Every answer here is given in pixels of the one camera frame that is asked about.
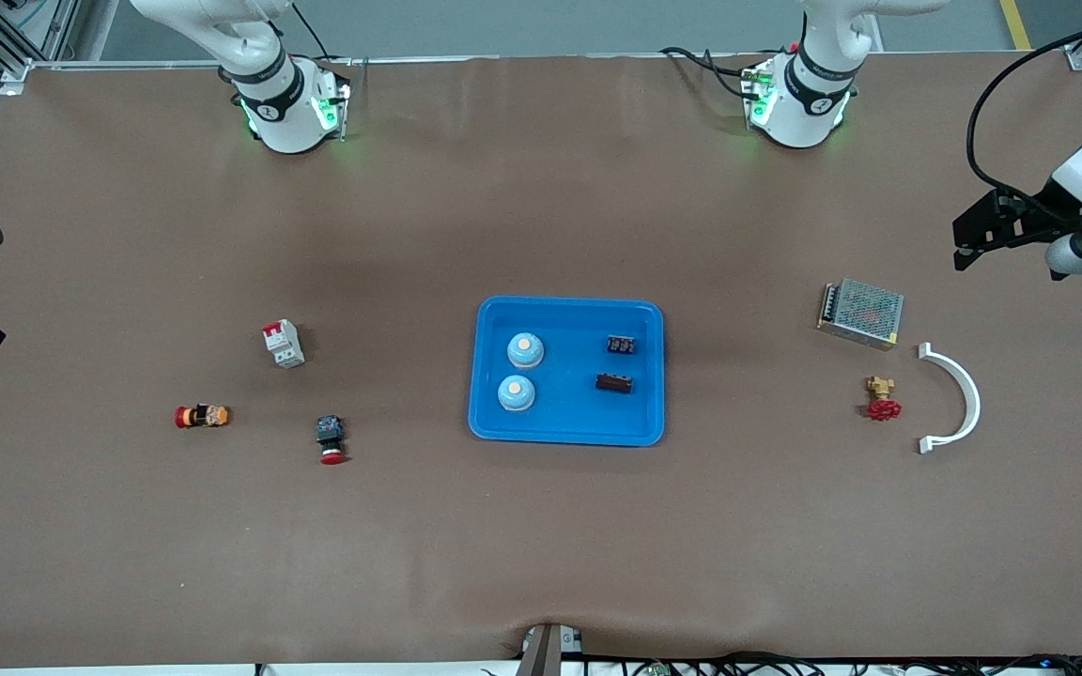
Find brass valve red handwheel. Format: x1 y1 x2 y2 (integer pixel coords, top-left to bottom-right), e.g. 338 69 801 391
864 376 903 422

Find white curved plastic bracket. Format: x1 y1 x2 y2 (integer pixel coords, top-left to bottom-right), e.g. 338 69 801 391
917 343 982 455

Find blue plastic tray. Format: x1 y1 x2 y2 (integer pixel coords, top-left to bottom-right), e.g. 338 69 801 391
468 296 666 448

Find white red circuit breaker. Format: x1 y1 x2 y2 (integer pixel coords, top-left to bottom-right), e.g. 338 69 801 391
262 319 305 369

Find brown table mat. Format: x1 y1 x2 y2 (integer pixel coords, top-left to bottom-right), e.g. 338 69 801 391
0 52 1082 669

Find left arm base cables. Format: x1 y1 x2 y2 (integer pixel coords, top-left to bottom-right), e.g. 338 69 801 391
658 45 767 102

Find grey metal clamp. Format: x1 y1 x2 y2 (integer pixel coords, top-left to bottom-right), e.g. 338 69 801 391
515 622 585 676

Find red mushroom pushbutton black body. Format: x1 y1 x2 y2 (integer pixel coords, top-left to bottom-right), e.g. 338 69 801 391
316 416 348 466

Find metal mesh power supply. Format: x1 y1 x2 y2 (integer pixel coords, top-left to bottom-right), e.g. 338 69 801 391
817 278 905 351

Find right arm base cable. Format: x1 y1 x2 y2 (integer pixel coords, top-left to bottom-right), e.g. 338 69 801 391
292 0 354 67

